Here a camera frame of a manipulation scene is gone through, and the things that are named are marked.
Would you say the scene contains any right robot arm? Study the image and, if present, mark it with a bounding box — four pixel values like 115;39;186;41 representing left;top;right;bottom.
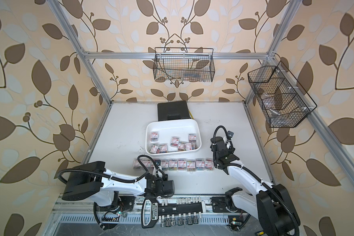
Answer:
210;136;301;236

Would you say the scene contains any black socket set holder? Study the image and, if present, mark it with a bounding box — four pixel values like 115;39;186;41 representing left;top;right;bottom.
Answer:
141;198;207;229

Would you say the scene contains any white plastic storage tray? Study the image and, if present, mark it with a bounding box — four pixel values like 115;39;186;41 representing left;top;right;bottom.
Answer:
145;119;202;156

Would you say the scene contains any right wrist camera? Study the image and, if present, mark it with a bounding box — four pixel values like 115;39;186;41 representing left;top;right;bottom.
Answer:
226;131;234;143

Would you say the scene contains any black wire basket back wall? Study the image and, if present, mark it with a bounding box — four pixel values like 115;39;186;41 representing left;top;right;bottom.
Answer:
152;47;215;82

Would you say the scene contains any black wire basket wall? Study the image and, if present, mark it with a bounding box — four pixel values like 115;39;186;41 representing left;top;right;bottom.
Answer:
247;62;317;128
152;47;215;82

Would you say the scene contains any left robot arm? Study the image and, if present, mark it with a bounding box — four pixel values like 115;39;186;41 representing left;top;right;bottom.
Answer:
56;154;175;231

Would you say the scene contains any black wire basket right wall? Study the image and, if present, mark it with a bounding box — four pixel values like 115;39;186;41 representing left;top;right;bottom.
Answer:
247;62;317;128

